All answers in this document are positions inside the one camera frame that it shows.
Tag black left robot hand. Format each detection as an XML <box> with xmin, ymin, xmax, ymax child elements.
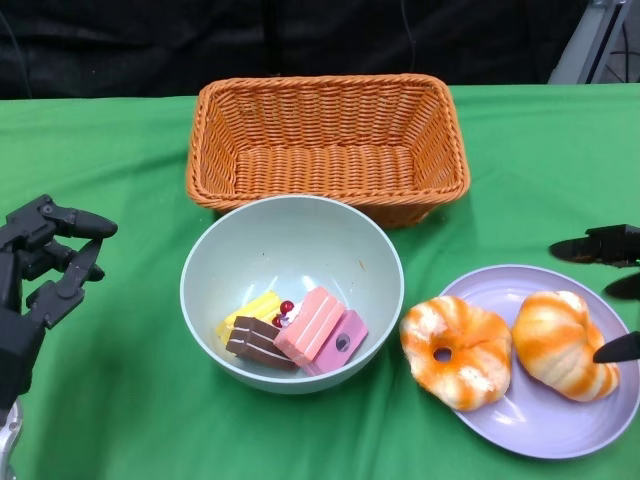
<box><xmin>0</xmin><ymin>194</ymin><xmax>119</xmax><ymax>414</ymax></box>

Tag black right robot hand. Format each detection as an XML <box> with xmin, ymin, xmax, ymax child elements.
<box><xmin>549</xmin><ymin>224</ymin><xmax>640</xmax><ymax>364</ymax></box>

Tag orange swirl ring bread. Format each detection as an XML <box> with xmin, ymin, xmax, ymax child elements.
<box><xmin>399</xmin><ymin>295</ymin><xmax>515</xmax><ymax>413</ymax></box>
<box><xmin>511</xmin><ymin>290</ymin><xmax>621</xmax><ymax>403</ymax></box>

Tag pale green bowl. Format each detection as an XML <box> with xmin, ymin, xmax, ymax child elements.
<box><xmin>179</xmin><ymin>194</ymin><xmax>405</xmax><ymax>396</ymax></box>

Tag lavender plate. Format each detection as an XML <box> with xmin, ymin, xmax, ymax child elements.
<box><xmin>433</xmin><ymin>265</ymin><xmax>640</xmax><ymax>460</ymax></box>

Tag yellow layered cake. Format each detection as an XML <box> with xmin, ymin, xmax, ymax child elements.
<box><xmin>215</xmin><ymin>290</ymin><xmax>282</xmax><ymax>344</ymax></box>

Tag chocolate layered cake with cherry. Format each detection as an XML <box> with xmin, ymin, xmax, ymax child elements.
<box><xmin>224</xmin><ymin>315</ymin><xmax>300</xmax><ymax>373</ymax></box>

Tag pink layered cake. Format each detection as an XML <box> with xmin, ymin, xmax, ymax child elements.
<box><xmin>302</xmin><ymin>309</ymin><xmax>370</xmax><ymax>378</ymax></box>

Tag orange wicker basket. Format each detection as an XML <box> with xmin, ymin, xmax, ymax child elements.
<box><xmin>185</xmin><ymin>73</ymin><xmax>471</xmax><ymax>230</ymax></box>

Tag salmon block cake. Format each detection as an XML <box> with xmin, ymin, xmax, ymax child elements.
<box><xmin>273</xmin><ymin>285</ymin><xmax>349</xmax><ymax>365</ymax></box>

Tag green tablecloth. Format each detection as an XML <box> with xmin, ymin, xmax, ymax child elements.
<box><xmin>0</xmin><ymin>82</ymin><xmax>640</xmax><ymax>480</ymax></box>

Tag small red berries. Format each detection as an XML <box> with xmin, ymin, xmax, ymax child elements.
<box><xmin>272</xmin><ymin>299</ymin><xmax>296</xmax><ymax>329</ymax></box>

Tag black backdrop curtain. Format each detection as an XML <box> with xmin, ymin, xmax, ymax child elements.
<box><xmin>0</xmin><ymin>0</ymin><xmax>640</xmax><ymax>99</ymax></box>

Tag black vertical stand pole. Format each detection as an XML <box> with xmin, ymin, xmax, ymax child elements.
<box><xmin>263</xmin><ymin>0</ymin><xmax>285</xmax><ymax>79</ymax></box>

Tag grey metal frame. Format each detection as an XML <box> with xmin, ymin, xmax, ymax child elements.
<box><xmin>547</xmin><ymin>0</ymin><xmax>640</xmax><ymax>85</ymax></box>

